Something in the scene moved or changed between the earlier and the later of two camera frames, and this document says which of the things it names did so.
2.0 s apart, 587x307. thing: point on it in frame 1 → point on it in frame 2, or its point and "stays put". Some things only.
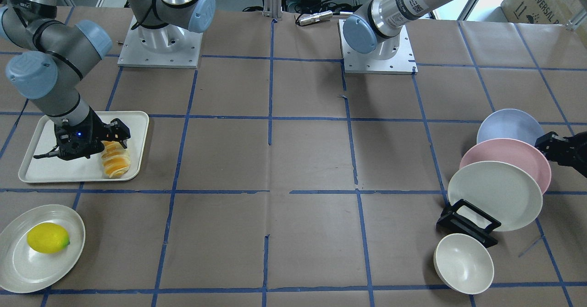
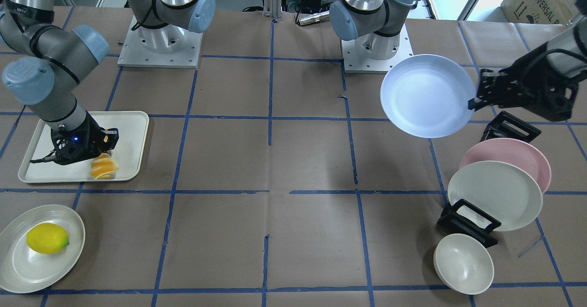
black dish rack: (465, 217) stays put
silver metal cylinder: (325, 15) stays put
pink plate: (513, 151) stays put
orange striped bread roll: (115, 159) → (103, 167)
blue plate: (510, 123) → (427, 96)
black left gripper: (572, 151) → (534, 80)
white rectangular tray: (53, 168) stays put
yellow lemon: (48, 238) stays put
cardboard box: (543, 0) stays put
